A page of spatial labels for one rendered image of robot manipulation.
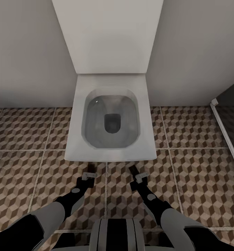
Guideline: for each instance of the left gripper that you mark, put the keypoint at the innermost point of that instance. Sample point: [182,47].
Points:
[89,183]

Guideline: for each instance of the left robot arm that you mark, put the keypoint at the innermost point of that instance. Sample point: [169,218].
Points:
[32,230]

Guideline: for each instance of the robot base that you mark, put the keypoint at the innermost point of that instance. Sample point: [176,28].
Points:
[66,242]

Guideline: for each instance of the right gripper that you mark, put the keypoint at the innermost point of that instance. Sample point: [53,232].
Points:
[135,186]

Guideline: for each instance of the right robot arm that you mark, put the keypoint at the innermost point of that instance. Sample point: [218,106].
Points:
[184,233]

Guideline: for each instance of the mousetrap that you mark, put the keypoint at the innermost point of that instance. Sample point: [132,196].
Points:
[134,170]
[91,168]

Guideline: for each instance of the door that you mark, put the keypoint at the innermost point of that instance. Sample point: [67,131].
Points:
[224,105]

